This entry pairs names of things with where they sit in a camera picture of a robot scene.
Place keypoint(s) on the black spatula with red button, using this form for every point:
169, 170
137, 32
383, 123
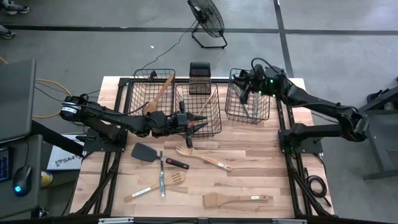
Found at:
144, 153

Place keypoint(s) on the silver metal bracket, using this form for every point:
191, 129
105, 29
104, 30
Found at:
289, 221
115, 221

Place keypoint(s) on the grey flat panel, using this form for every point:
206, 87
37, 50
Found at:
17, 99

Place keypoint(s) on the black keyboard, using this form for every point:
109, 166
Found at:
4, 165

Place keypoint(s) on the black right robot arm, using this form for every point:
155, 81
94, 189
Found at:
317, 105

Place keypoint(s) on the black computer mouse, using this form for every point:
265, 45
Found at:
21, 180

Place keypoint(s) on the person's shoe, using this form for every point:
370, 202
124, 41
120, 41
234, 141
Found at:
7, 32
17, 8

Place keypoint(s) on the grey metal stand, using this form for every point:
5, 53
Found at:
382, 140

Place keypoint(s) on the yellow round object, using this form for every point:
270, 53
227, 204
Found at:
46, 179

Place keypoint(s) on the black floor fan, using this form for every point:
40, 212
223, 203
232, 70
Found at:
206, 15

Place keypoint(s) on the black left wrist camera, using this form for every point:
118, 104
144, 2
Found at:
182, 119

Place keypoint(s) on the black table frame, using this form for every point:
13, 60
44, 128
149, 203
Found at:
222, 81

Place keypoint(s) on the wooden turner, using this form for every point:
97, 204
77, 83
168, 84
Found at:
211, 200

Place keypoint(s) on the dark grey desk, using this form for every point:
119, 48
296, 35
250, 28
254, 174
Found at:
34, 202

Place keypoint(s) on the steel cutlery piece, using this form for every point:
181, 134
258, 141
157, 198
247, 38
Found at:
162, 180
245, 110

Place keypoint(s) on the white paper sign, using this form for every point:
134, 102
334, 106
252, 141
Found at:
66, 161

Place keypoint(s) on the wooden slotted spoon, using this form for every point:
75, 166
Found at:
177, 179

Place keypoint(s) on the black box grater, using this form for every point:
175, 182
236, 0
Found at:
200, 73

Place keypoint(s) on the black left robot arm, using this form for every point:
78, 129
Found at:
102, 116

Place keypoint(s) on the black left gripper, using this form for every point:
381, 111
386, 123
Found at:
168, 124

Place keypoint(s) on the steel table knife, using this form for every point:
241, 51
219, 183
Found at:
255, 104

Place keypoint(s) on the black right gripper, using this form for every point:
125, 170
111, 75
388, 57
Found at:
267, 81

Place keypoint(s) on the black metal beam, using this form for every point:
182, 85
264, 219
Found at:
56, 138

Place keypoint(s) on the wooden spork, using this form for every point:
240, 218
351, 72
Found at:
186, 150

